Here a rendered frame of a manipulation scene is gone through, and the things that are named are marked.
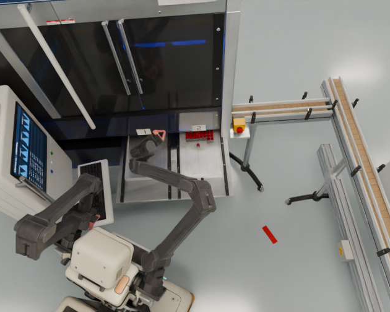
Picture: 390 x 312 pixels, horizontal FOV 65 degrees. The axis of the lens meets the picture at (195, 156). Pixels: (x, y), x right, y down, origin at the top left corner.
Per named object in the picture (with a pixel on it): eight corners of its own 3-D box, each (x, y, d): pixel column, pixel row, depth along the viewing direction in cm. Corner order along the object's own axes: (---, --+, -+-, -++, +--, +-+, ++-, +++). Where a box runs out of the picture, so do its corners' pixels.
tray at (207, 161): (179, 131, 203) (179, 128, 200) (218, 128, 203) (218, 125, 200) (181, 177, 187) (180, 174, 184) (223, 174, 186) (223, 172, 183)
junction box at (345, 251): (335, 243, 204) (340, 240, 196) (343, 242, 204) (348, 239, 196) (340, 262, 198) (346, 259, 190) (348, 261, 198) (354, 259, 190)
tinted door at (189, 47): (144, 109, 172) (116, 18, 120) (221, 104, 171) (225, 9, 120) (144, 111, 171) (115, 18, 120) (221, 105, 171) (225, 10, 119)
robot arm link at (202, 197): (208, 205, 105) (225, 204, 112) (189, 176, 112) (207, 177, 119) (145, 276, 124) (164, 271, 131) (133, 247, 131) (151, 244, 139)
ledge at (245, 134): (228, 122, 207) (228, 121, 206) (247, 121, 207) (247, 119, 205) (229, 139, 200) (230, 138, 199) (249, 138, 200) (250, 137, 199)
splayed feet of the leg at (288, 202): (283, 198, 269) (286, 192, 257) (340, 194, 268) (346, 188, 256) (285, 207, 265) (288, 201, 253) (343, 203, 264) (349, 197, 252)
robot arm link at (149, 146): (129, 171, 139) (144, 172, 145) (144, 164, 132) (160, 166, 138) (127, 146, 142) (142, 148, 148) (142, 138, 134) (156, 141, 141)
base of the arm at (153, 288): (133, 288, 127) (158, 302, 124) (138, 271, 125) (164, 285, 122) (142, 278, 135) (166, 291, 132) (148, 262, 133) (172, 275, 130)
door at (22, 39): (62, 116, 173) (-1, 26, 121) (143, 109, 172) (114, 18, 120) (62, 116, 172) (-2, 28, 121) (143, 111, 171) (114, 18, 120)
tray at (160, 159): (129, 134, 204) (127, 132, 201) (167, 132, 203) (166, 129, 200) (125, 181, 187) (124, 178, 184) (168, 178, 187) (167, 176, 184)
